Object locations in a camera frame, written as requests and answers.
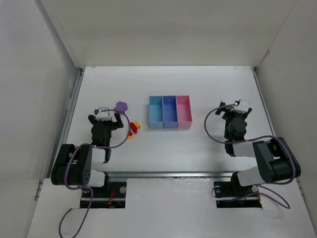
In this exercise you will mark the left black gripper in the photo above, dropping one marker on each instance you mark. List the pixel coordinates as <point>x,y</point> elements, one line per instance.
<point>105,123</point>

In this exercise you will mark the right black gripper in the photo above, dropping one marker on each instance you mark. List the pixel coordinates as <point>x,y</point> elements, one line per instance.
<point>234,113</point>

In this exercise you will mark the purple lego piece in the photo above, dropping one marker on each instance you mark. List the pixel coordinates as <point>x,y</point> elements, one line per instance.
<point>121,107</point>

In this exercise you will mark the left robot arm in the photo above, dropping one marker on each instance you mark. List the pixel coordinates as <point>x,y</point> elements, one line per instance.
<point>73,165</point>

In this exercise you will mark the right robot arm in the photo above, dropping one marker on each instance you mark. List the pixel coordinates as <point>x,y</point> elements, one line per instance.
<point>275,161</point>

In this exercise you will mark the red lego piece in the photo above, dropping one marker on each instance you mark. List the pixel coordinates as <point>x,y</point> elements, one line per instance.
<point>133,128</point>

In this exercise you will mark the yellow lego piece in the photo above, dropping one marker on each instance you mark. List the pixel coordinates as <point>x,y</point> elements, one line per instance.
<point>137,125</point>

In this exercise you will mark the pink container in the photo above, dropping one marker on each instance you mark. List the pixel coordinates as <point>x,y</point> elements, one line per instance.
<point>184,112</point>

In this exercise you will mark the light blue container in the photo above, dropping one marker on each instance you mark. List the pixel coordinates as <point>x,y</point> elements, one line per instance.
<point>155,112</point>

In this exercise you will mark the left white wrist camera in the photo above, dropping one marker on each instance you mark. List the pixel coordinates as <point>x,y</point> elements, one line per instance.
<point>102,114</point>

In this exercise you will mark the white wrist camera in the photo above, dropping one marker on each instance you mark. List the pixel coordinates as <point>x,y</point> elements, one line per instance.
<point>102,114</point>
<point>241,106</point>

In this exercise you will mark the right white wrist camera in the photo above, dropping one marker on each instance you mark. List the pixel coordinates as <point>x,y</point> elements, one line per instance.
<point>241,106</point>

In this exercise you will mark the aluminium rail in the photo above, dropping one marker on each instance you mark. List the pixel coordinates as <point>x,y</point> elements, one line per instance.
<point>169,174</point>

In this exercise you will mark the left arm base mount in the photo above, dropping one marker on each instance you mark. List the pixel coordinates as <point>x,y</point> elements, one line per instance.
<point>110,196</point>

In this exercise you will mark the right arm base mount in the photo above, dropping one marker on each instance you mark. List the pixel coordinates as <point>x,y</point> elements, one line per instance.
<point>229,196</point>

